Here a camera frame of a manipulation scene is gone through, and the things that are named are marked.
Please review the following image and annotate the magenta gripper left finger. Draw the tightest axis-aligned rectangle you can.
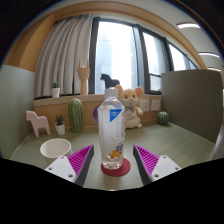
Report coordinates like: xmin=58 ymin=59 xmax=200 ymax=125
xmin=46 ymin=145 xmax=94 ymax=186

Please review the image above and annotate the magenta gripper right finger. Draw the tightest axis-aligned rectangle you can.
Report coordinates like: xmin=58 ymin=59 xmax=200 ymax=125
xmin=133 ymin=145 xmax=181 ymax=185

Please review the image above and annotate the clear plastic water bottle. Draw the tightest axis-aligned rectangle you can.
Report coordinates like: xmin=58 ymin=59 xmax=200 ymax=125
xmin=97 ymin=88 xmax=125 ymax=170

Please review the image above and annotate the red round coaster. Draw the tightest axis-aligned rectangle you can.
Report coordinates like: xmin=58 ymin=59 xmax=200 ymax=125
xmin=101 ymin=158 xmax=131 ymax=177

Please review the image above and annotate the white paper cup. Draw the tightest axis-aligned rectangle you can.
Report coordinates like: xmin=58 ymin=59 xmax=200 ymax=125
xmin=40 ymin=138 xmax=72 ymax=164

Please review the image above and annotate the small potted plant on desk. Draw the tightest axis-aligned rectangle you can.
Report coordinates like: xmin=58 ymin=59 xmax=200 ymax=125
xmin=55 ymin=115 xmax=65 ymax=135

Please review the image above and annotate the small round green cactus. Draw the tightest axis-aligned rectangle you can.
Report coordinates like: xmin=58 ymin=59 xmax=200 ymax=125
xmin=157 ymin=111 xmax=169 ymax=125

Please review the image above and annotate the pink wooden horse figure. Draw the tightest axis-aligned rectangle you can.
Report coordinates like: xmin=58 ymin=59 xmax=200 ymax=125
xmin=26 ymin=111 xmax=50 ymax=137

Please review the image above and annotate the purple round number sign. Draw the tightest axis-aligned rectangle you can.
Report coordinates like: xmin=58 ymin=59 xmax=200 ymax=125
xmin=93 ymin=105 xmax=100 ymax=122

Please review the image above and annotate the tall green cactus ornament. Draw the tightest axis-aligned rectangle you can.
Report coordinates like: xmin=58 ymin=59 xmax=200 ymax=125
xmin=68 ymin=98 xmax=84 ymax=133

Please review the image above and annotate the plush mouse toy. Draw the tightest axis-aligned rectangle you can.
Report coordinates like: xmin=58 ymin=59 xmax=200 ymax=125
xmin=115 ymin=84 xmax=144 ymax=129

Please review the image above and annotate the small potted plant on sill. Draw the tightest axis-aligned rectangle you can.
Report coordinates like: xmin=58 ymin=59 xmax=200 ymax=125
xmin=51 ymin=82 xmax=60 ymax=98

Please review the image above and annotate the right green desk partition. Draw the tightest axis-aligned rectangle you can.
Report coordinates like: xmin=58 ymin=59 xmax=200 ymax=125
xmin=162 ymin=70 xmax=223 ymax=143

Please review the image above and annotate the green desk partition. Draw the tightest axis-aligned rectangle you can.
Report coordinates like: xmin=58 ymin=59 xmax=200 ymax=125
xmin=162 ymin=70 xmax=223 ymax=143
xmin=0 ymin=65 xmax=34 ymax=159

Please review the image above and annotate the black horse figure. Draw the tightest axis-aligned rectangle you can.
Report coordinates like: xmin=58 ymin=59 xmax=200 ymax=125
xmin=100 ymin=74 xmax=120 ymax=89

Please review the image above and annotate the wooden hand sculpture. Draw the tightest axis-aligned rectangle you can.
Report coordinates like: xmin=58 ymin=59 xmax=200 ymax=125
xmin=77 ymin=59 xmax=90 ymax=95

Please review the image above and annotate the left green desk partition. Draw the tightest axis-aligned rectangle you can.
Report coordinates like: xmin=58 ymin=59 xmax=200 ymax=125
xmin=0 ymin=65 xmax=34 ymax=159

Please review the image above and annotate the grey curtain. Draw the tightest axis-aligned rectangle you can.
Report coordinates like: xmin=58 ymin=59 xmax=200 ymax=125
xmin=34 ymin=14 xmax=93 ymax=98

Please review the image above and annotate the left white wall socket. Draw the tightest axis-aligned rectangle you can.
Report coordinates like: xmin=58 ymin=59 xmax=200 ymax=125
xmin=139 ymin=99 xmax=149 ymax=112

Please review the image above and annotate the white wall socket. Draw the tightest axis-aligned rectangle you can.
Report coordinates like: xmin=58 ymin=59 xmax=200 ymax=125
xmin=139 ymin=99 xmax=149 ymax=112
xmin=151 ymin=100 xmax=160 ymax=111

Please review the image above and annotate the right white wall socket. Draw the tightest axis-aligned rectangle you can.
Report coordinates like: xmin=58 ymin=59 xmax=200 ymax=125
xmin=151 ymin=100 xmax=160 ymax=111

